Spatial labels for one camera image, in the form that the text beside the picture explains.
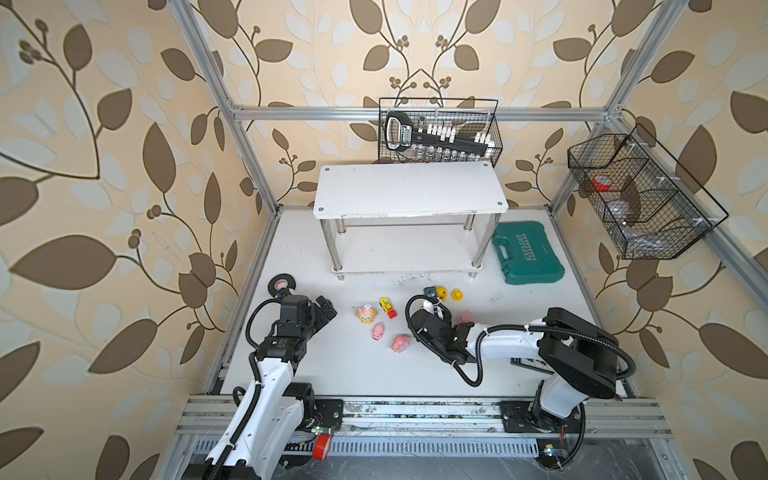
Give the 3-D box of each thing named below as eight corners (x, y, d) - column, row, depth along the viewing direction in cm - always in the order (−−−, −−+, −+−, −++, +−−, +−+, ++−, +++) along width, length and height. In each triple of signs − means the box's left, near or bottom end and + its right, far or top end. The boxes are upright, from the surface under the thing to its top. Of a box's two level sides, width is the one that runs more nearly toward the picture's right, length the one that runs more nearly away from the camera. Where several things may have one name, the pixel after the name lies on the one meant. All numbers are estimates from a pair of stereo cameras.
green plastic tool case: (504, 284, 101) (509, 275, 96) (488, 228, 117) (492, 218, 113) (560, 284, 100) (567, 275, 96) (537, 228, 117) (542, 218, 113)
